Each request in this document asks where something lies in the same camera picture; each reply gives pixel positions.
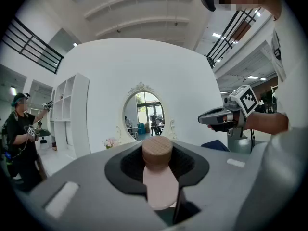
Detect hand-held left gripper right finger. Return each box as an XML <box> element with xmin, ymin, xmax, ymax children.
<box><xmin>171</xmin><ymin>140</ymin><xmax>263</xmax><ymax>231</ymax></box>

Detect white shelf unit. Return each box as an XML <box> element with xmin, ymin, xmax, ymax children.
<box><xmin>49</xmin><ymin>72</ymin><xmax>91</xmax><ymax>159</ymax></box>

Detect white oval ornate mirror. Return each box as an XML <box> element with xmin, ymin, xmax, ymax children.
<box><xmin>116</xmin><ymin>81</ymin><xmax>179</xmax><ymax>146</ymax></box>

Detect person's right forearm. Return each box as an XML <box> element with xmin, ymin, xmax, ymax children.
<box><xmin>244</xmin><ymin>111</ymin><xmax>290</xmax><ymax>136</ymax></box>

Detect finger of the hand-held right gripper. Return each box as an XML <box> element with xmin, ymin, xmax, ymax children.
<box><xmin>203</xmin><ymin>106</ymin><xmax>227</xmax><ymax>113</ymax></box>
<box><xmin>197</xmin><ymin>109</ymin><xmax>229</xmax><ymax>126</ymax></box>

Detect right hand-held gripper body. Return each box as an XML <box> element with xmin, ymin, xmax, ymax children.
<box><xmin>221</xmin><ymin>84</ymin><xmax>259</xmax><ymax>139</ymax></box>

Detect pink flower bouquet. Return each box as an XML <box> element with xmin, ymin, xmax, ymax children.
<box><xmin>103</xmin><ymin>137</ymin><xmax>120</xmax><ymax>150</ymax></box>

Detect black metal railing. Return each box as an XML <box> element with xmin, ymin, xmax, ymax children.
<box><xmin>1</xmin><ymin>16</ymin><xmax>64</xmax><ymax>75</ymax></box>
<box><xmin>205</xmin><ymin>7</ymin><xmax>262</xmax><ymax>69</ymax></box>

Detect blue chair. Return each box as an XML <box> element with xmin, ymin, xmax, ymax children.
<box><xmin>200</xmin><ymin>140</ymin><xmax>231</xmax><ymax>153</ymax></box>

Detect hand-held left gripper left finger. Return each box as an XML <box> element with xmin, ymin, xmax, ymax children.
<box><xmin>30</xmin><ymin>140</ymin><xmax>174</xmax><ymax>231</ymax></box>

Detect person's white shirt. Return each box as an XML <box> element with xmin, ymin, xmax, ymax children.
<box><xmin>269</xmin><ymin>0</ymin><xmax>308</xmax><ymax>139</ymax></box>

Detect person's right hand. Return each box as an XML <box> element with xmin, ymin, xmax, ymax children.
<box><xmin>207</xmin><ymin>111</ymin><xmax>248</xmax><ymax>133</ymax></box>

